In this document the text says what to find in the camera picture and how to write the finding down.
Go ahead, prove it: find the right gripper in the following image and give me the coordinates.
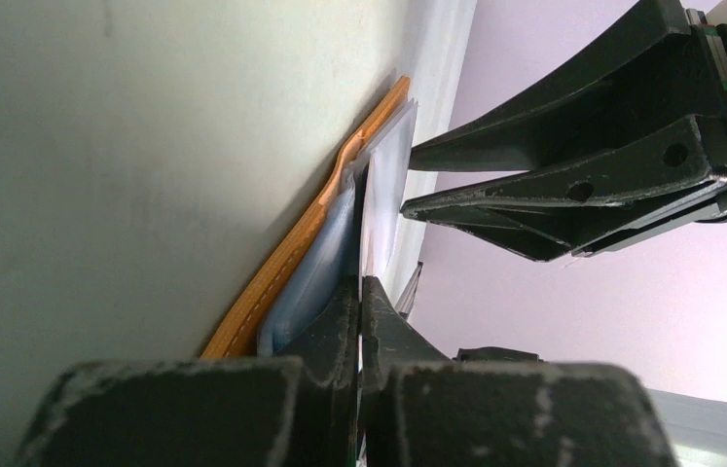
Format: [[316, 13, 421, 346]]
[[401, 1, 727, 262]]

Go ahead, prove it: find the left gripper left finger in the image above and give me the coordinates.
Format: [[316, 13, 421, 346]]
[[15, 275, 361, 467]]

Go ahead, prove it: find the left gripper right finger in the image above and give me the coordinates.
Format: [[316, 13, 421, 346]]
[[361, 276, 675, 466]]

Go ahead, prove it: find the orange leather card holder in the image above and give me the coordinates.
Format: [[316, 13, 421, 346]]
[[201, 76, 418, 359]]

